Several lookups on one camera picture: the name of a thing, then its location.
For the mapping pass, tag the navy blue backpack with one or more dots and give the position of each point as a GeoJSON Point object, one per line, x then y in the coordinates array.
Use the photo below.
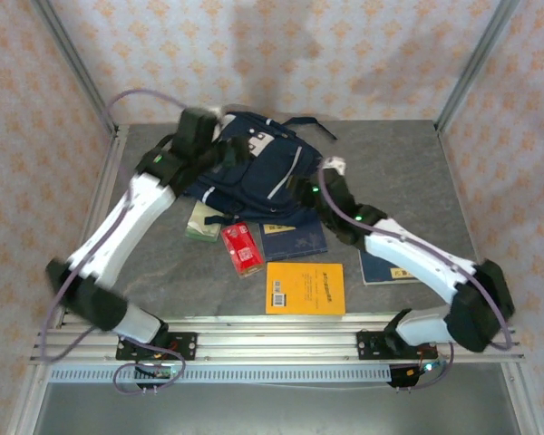
{"type": "Point", "coordinates": [263, 176]}

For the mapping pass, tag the navy book with flower print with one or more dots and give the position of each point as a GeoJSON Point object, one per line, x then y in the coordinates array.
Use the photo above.
{"type": "Point", "coordinates": [294, 242]}

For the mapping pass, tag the green card holder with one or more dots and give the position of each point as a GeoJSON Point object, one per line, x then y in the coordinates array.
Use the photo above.
{"type": "Point", "coordinates": [201, 226]}

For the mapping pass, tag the plain navy book yellow label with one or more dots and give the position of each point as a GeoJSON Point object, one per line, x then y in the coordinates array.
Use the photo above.
{"type": "Point", "coordinates": [381, 272]}

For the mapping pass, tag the red packet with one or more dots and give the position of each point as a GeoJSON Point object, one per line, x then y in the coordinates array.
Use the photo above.
{"type": "Point", "coordinates": [241, 249]}

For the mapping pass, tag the orange book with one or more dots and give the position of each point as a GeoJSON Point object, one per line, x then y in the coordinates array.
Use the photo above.
{"type": "Point", "coordinates": [306, 287]}

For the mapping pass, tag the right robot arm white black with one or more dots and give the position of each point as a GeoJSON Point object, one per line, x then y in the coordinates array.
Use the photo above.
{"type": "Point", "coordinates": [412, 258]}

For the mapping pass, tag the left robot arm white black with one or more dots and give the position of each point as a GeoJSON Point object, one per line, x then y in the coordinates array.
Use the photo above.
{"type": "Point", "coordinates": [127, 226]}

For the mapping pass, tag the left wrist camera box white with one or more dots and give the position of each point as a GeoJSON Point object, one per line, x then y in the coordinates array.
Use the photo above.
{"type": "Point", "coordinates": [220, 115]}

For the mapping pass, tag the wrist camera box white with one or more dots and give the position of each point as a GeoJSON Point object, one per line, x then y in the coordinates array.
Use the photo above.
{"type": "Point", "coordinates": [335, 164]}
{"type": "Point", "coordinates": [220, 115]}

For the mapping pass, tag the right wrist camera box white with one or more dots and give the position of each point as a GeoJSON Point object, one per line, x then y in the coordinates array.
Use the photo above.
{"type": "Point", "coordinates": [335, 164]}

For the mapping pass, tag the aluminium side rail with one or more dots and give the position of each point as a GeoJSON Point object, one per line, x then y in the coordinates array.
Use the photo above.
{"type": "Point", "coordinates": [118, 141]}

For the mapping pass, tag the aluminium corner post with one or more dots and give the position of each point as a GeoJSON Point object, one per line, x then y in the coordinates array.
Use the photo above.
{"type": "Point", "coordinates": [75, 63]}
{"type": "Point", "coordinates": [476, 63]}

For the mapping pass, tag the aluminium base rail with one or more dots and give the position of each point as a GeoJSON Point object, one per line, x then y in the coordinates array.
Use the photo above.
{"type": "Point", "coordinates": [276, 344]}

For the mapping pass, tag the aluminium frame leg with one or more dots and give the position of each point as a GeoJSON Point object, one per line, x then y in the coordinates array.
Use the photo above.
{"type": "Point", "coordinates": [29, 399]}
{"type": "Point", "coordinates": [523, 399]}

